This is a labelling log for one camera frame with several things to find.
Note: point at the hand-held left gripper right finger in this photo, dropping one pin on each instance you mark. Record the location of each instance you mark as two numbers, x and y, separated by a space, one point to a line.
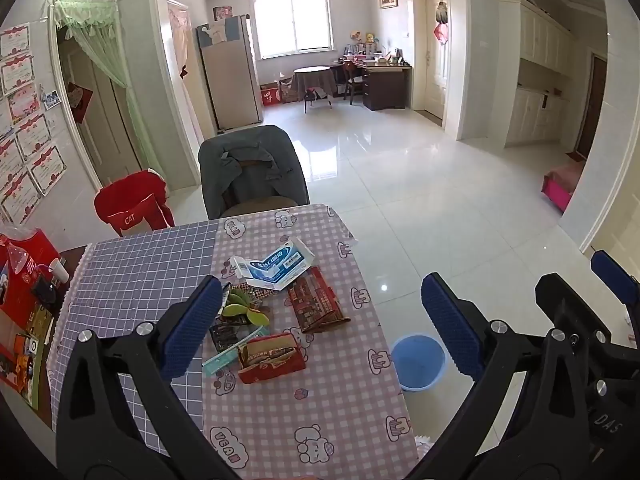
450 325

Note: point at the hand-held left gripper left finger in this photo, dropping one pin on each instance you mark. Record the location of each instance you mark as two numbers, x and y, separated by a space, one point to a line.
192 330

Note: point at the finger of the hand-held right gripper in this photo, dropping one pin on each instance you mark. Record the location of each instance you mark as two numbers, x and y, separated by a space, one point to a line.
570 305
612 272

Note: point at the green snack packet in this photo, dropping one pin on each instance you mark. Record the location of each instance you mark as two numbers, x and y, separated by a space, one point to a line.
227 356

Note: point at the blue plastic waste bin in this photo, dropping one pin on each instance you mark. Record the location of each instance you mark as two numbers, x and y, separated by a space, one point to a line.
417 365

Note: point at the dark brown wrapper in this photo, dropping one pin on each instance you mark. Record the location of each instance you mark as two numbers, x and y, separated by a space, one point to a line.
222 337

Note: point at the cream panel door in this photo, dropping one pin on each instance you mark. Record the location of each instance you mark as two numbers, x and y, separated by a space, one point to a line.
617 220

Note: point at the green leaf-shaped wrappers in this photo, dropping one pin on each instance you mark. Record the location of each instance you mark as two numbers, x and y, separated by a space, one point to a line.
242 307

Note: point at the grey grid tablecloth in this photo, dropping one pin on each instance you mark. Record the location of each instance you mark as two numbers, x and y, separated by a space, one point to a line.
125 285

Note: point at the red open carton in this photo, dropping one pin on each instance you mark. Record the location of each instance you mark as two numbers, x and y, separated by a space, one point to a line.
270 367

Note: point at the pink low seat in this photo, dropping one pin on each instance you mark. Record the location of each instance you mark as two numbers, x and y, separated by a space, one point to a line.
562 180

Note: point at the white and blue carton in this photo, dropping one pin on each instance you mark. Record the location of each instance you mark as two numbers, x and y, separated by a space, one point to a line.
277 265

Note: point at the red doormat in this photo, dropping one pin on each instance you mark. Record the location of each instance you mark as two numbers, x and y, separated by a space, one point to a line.
575 156

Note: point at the red brown patterned carton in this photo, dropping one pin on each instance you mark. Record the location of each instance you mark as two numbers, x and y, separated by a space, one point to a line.
315 300

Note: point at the brown dining chair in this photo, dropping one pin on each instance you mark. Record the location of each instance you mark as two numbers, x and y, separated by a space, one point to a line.
257 206

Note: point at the white paper cup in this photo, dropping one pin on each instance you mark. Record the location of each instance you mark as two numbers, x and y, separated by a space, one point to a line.
60 271

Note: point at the pink checked tablecloth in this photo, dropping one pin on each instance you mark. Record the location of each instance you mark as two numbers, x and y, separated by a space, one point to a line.
325 400

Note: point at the small black case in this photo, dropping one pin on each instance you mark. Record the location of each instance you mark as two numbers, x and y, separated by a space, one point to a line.
46 290

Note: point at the chair with red cover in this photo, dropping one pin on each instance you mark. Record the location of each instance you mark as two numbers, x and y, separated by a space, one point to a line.
115 195

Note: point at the brown door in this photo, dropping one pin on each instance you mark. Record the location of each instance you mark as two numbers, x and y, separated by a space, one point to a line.
592 105

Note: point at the colourful flat boxes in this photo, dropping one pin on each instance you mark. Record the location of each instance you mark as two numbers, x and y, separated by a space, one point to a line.
25 360

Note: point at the chair with grey jacket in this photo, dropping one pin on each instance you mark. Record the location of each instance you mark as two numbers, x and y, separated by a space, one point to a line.
260 142

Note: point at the white door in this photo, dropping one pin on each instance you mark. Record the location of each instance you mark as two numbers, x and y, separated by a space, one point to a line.
435 80

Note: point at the dark wooden desk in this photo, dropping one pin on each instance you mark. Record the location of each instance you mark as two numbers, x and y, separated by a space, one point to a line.
387 87

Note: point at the red cardboard box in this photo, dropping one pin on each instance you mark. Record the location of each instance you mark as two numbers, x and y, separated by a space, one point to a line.
270 96

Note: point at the beige refrigerator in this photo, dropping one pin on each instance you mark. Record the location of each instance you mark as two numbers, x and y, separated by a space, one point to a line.
232 85

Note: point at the red diamond door decoration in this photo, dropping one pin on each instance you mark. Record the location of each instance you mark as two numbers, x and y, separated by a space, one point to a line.
79 102

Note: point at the brown cardboard box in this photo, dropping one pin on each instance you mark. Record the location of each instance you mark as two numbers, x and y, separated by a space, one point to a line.
286 91

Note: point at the dark wooden chair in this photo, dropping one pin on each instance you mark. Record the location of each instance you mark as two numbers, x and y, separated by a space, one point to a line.
354 77

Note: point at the round table with brown cloth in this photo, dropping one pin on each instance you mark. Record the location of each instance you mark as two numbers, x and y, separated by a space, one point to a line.
312 80

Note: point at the assorted desk ornaments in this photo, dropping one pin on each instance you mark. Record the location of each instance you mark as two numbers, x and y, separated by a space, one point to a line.
370 50

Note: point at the blue refrigerator cover cloth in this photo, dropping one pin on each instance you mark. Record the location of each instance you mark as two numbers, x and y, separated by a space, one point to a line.
217 35

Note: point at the green lace curtain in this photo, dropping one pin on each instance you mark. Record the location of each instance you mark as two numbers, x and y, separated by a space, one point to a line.
107 45

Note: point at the pink curtain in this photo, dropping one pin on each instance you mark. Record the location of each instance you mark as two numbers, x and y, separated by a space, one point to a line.
180 30

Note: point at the hanging door decoration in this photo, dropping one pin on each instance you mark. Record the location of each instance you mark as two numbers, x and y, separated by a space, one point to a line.
441 22

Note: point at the pink box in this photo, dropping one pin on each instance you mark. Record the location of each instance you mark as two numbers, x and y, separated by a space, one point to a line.
223 13

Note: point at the window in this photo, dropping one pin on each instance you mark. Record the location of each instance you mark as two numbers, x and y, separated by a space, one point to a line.
292 25

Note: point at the white wall cabinets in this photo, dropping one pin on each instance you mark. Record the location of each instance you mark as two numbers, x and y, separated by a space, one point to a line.
535 85

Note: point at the group of wall certificates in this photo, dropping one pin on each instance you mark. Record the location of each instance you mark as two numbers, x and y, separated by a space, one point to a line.
30 135

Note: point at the small wall photos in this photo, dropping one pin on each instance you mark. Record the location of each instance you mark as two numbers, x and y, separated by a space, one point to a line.
51 100

